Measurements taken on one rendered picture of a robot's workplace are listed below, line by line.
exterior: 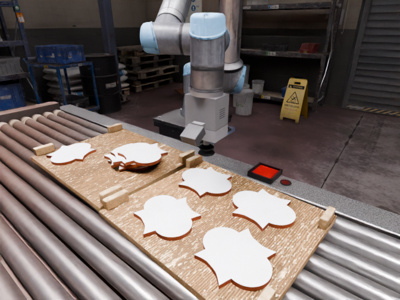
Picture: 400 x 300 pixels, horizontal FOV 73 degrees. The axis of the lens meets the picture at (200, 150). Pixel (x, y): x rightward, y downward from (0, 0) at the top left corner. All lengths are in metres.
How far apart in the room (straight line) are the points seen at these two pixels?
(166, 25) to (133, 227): 0.47
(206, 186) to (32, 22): 5.38
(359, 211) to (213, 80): 0.47
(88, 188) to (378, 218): 0.71
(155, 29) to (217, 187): 0.42
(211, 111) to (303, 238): 0.33
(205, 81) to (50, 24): 5.49
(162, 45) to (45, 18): 5.30
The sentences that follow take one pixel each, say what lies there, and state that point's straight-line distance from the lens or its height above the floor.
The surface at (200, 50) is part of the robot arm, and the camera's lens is 0.59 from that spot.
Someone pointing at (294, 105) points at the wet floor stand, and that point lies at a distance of 4.22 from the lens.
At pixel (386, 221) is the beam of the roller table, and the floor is 0.92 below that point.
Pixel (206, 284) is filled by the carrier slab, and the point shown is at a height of 0.94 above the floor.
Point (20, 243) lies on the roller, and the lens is 0.69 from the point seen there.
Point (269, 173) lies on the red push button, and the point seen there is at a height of 0.93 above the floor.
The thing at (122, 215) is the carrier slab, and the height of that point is 0.94.
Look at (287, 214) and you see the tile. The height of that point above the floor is 0.95.
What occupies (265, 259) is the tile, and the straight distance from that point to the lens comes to 0.53.
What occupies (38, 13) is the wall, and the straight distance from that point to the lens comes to 5.92.
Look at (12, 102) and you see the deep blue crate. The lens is 5.08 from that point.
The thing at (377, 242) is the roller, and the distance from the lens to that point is 0.70.
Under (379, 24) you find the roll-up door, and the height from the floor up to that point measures 1.31.
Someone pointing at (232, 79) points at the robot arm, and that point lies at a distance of 1.14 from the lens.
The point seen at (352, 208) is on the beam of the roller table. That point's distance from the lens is 0.77.
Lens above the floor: 1.32
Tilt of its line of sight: 25 degrees down
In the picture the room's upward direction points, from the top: straight up
